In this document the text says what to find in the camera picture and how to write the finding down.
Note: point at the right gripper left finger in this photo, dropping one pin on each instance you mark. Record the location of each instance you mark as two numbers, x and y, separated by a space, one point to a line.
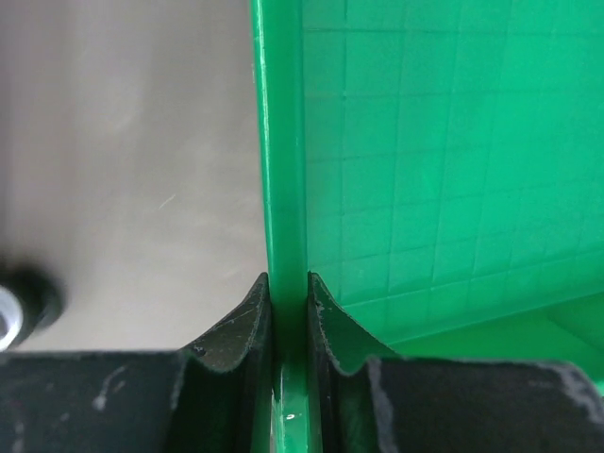
211 395

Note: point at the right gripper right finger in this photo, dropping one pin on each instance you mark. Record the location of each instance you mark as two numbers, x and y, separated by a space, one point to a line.
364 397

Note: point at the pink hard-shell suitcase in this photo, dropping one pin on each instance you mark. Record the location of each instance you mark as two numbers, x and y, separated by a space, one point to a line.
31 301

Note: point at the green plastic tray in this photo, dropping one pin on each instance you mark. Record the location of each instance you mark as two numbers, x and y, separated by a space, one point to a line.
439 165

